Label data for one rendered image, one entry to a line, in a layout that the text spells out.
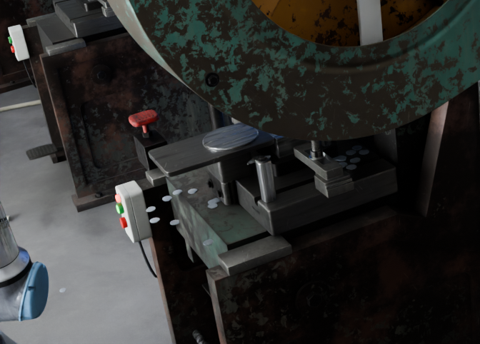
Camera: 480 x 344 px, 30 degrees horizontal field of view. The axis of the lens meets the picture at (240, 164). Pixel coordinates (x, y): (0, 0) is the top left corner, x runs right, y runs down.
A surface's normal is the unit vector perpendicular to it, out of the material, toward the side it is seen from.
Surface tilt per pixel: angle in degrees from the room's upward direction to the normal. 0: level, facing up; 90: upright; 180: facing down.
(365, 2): 90
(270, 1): 90
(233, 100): 90
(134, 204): 90
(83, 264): 0
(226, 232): 0
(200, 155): 0
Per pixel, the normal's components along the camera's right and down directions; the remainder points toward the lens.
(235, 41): 0.39, 0.34
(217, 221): -0.15, -0.89
